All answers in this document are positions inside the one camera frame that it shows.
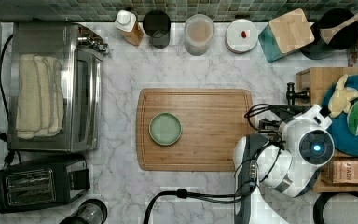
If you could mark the folded green towel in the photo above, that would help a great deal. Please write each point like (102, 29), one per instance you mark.
(40, 99)

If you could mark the stainless toaster oven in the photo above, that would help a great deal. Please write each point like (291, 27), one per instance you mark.
(80, 52)

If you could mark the black two-slot toaster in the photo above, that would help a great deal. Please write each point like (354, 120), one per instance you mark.
(43, 183)

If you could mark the pale banana toy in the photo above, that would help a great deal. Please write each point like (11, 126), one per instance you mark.
(340, 101)

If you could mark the glass cereal jar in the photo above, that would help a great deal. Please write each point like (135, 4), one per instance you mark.
(199, 31)

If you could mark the white cap bottle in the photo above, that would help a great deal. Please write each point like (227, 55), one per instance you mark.
(126, 23)

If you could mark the black drawer handle bar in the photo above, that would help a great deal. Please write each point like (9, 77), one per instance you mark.
(292, 95)

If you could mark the teal canister wooden lid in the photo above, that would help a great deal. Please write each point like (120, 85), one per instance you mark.
(285, 34)

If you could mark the wooden cutting board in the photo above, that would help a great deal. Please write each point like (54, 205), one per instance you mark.
(212, 123)

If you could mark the dark grey cup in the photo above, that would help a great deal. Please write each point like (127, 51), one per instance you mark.
(157, 25)

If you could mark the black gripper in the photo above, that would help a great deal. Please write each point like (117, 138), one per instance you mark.
(269, 126)

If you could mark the wooden drawer box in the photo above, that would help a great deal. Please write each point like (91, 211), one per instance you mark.
(319, 80)

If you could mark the black utensil holder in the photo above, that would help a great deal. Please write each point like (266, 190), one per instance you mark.
(343, 40)

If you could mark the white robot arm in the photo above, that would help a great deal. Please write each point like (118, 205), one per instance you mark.
(285, 155)

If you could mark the wooden spatula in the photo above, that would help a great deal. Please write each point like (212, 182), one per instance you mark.
(328, 34)

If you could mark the green ceramic bowl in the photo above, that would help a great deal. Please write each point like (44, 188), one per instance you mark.
(165, 129)

